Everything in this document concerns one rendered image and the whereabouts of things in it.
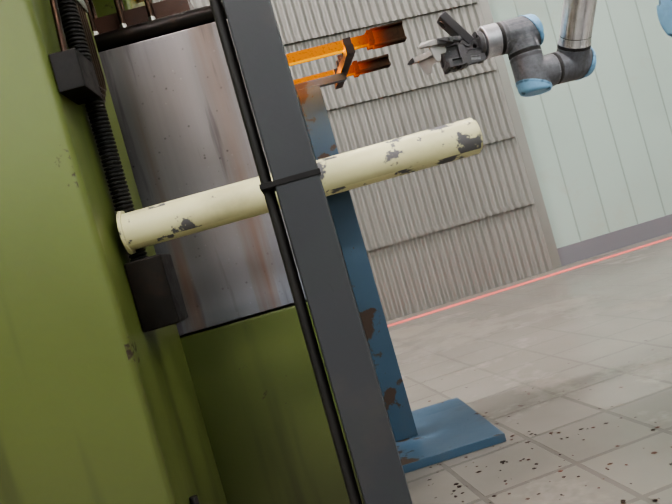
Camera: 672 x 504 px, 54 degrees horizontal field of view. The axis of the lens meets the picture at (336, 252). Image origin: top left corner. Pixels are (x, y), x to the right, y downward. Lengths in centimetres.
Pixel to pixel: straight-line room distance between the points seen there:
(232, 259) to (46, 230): 33
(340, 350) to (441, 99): 382
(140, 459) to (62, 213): 28
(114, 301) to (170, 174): 33
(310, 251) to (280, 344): 46
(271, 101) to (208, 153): 46
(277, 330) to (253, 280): 8
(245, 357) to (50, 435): 34
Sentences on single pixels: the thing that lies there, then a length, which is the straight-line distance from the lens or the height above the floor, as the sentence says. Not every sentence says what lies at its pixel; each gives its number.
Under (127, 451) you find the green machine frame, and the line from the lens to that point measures 77.
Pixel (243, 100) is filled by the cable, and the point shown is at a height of 68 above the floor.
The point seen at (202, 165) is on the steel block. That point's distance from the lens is 102.
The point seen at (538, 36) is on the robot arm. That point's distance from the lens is 198.
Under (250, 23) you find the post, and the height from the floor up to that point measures 74.
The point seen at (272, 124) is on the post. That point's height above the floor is 65.
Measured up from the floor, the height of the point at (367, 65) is 99.
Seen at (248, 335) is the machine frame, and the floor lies 44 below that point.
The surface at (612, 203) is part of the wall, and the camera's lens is 480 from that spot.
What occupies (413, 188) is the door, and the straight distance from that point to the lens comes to 415.
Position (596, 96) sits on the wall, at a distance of 487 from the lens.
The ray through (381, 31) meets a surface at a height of 100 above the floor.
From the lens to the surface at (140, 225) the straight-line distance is 79.
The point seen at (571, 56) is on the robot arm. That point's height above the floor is 86.
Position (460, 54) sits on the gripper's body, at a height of 95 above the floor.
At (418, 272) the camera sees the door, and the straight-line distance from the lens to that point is 412.
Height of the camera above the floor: 54
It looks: 1 degrees down
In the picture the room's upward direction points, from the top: 16 degrees counter-clockwise
